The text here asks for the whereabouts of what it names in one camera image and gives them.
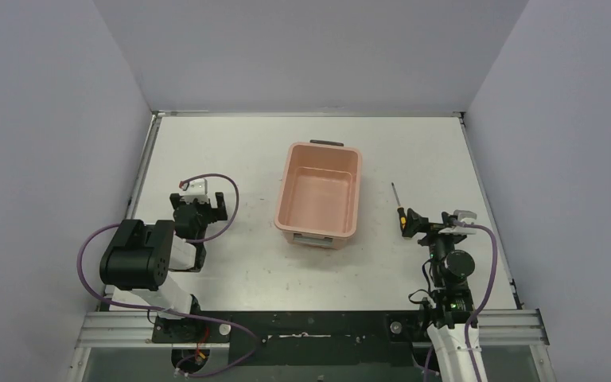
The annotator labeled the black yellow handled screwdriver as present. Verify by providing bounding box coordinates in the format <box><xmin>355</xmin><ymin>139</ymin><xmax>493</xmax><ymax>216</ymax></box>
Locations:
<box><xmin>391</xmin><ymin>182</ymin><xmax>407</xmax><ymax>238</ymax></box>

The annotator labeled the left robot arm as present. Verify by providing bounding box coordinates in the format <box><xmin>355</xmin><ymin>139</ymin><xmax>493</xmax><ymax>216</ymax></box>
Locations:
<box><xmin>99</xmin><ymin>192</ymin><xmax>228</xmax><ymax>320</ymax></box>

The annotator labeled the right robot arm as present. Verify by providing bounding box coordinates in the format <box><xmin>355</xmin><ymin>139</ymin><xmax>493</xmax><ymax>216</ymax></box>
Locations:
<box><xmin>402</xmin><ymin>209</ymin><xmax>487</xmax><ymax>381</ymax></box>

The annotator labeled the pink plastic bin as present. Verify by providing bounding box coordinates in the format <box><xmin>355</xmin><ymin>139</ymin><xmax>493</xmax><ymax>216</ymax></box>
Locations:
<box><xmin>274</xmin><ymin>140</ymin><xmax>363</xmax><ymax>250</ymax></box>

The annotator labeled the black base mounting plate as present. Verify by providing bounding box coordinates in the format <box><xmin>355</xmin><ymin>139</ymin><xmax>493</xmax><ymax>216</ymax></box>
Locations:
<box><xmin>150</xmin><ymin>310</ymin><xmax>431</xmax><ymax>368</ymax></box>

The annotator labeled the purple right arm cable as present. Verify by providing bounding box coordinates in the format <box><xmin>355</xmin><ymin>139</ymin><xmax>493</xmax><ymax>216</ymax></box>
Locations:
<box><xmin>422</xmin><ymin>223</ymin><xmax>499</xmax><ymax>382</ymax></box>

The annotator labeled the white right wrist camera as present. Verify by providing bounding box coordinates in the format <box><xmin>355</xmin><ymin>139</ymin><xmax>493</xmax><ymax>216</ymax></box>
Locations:
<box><xmin>438</xmin><ymin>209</ymin><xmax>477</xmax><ymax>236</ymax></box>

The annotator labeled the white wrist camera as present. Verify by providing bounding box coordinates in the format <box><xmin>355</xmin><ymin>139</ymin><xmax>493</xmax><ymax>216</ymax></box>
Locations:
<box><xmin>179</xmin><ymin>178</ymin><xmax>209</xmax><ymax>204</ymax></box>
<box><xmin>438</xmin><ymin>209</ymin><xmax>477</xmax><ymax>236</ymax></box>

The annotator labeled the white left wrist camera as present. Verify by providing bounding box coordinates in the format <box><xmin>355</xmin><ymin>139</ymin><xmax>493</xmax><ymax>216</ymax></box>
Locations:
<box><xmin>179</xmin><ymin>178</ymin><xmax>209</xmax><ymax>204</ymax></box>

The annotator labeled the aluminium frame rail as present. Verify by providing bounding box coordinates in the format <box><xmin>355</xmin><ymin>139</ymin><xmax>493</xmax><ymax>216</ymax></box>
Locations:
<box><xmin>76</xmin><ymin>308</ymin><xmax>549</xmax><ymax>350</ymax></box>

